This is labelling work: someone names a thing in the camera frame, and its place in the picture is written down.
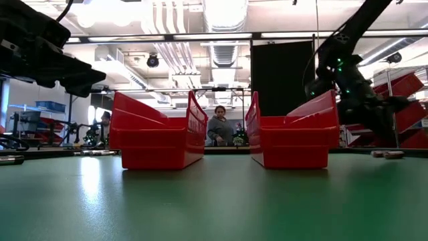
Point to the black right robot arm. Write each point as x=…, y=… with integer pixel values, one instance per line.
x=354, y=30

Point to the blue crate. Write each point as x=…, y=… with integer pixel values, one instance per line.
x=55, y=107

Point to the silver black battery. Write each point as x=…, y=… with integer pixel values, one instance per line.
x=109, y=152
x=11, y=160
x=95, y=153
x=80, y=153

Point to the black aluminium table frame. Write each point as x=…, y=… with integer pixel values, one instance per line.
x=227, y=150

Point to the black background robot arm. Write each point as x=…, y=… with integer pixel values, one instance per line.
x=240, y=137
x=83, y=134

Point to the red plastic bin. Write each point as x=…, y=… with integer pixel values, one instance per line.
x=154, y=147
x=294, y=147

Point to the person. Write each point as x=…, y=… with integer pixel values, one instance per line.
x=220, y=129
x=105, y=129

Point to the ribbed silver air duct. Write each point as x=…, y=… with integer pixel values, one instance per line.
x=224, y=55

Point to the black overhead frame beam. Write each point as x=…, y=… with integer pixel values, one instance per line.
x=255, y=36

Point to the red shelf bin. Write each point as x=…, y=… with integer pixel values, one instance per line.
x=413, y=115
x=416, y=142
x=404, y=85

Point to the grey equipment cart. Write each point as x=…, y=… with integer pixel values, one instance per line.
x=26, y=120

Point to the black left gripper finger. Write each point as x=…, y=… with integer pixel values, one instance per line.
x=80, y=80

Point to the green table mat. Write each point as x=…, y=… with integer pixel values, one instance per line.
x=214, y=207

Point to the copper black AA battery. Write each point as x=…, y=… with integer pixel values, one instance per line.
x=378, y=154
x=394, y=155

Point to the black partition panel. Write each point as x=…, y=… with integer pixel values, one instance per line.
x=281, y=77

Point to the black background station frame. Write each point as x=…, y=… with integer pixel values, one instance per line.
x=219, y=89

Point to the red storage bin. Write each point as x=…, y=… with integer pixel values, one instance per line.
x=53, y=125

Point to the black ceiling spotlight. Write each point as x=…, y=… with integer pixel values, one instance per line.
x=394, y=58
x=152, y=61

